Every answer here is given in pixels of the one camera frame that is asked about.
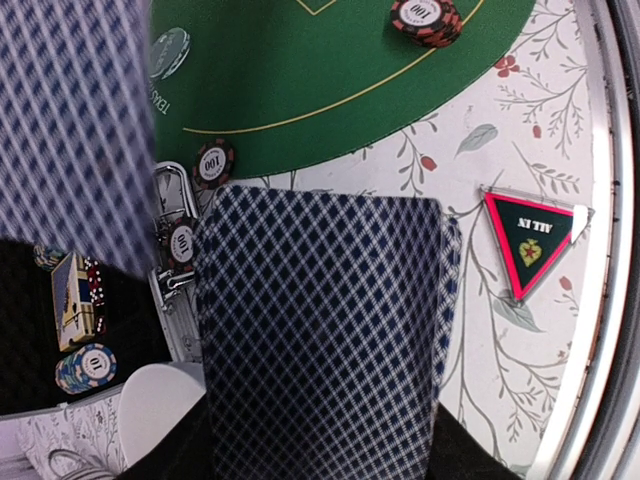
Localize left poker chip stack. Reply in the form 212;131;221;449
54;343;118;395

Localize dealt blue checkered cards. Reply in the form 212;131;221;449
1;1;156;279

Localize red and black dice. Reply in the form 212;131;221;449
83;257;107;335

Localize right poker chip stack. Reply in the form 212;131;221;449
32;245;67;272

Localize round green poker mat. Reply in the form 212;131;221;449
150;1;534;178

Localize poker chip stack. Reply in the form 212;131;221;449
32;245;67;272
54;343;118;395

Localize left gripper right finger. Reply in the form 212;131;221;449
427;404;519;480

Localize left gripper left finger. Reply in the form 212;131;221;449
117;396;215;480

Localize red black triangle card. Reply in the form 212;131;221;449
480;185;594;304

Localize floral tablecloth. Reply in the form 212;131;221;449
143;1;610;479

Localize boxed playing card deck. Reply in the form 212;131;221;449
51;253;95;352

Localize black red 100 chip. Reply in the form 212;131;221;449
193;138;236;190

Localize clear acrylic dealer button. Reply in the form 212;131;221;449
149;27;191;81

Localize black red chip stack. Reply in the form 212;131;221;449
390;0;463;48

